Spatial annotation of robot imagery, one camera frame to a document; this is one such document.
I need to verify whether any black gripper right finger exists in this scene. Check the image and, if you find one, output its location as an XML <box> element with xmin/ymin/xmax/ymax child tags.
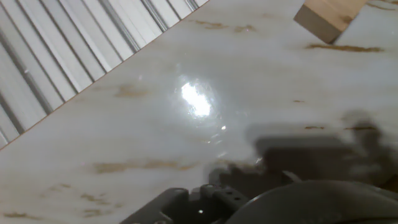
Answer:
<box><xmin>281</xmin><ymin>170</ymin><xmax>303</xmax><ymax>184</ymax></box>

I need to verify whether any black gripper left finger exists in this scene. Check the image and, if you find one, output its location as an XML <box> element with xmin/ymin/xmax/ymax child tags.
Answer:
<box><xmin>119</xmin><ymin>169</ymin><xmax>250</xmax><ymax>224</ymax></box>

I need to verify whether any large wooden cube block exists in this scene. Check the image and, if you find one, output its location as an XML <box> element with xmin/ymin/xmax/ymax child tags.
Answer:
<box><xmin>293</xmin><ymin>0</ymin><xmax>370</xmax><ymax>45</ymax></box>

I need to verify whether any marble pattern board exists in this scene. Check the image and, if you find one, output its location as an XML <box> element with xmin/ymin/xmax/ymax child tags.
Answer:
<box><xmin>0</xmin><ymin>0</ymin><xmax>398</xmax><ymax>224</ymax></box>

